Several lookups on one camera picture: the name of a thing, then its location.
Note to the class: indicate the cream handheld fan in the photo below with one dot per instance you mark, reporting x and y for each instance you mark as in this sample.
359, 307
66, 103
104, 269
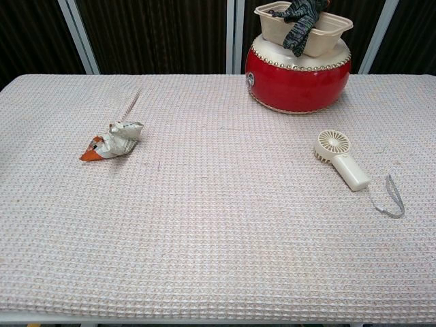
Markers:
351, 172

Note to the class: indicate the pink waffle-weave tablecloth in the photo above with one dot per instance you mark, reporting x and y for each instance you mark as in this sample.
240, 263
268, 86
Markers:
218, 221

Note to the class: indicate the beige rectangular food container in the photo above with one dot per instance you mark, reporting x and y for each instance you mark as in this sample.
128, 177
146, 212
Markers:
323, 44

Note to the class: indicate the grey striped sock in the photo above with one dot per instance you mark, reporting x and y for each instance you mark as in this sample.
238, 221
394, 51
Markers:
301, 30

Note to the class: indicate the white partition frame post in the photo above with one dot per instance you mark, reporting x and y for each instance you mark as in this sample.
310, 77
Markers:
77, 34
378, 34
231, 34

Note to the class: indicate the crumpled orange snack wrapper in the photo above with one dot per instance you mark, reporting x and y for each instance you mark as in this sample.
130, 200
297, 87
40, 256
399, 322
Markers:
116, 144

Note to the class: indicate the red drum with studs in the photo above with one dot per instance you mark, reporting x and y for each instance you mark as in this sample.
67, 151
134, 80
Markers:
296, 88

